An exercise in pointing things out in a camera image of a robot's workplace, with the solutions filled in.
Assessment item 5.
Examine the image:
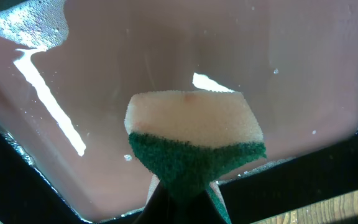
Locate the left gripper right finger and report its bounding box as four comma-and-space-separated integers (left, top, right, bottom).
178, 190, 227, 224

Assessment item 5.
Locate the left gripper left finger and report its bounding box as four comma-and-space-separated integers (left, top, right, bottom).
132, 183, 177, 224

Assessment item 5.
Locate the green and pink sponge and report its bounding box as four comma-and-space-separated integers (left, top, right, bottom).
124, 90, 266, 223

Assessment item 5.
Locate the black tray with maroon liquid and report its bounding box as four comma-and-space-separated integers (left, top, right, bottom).
0, 0, 358, 223

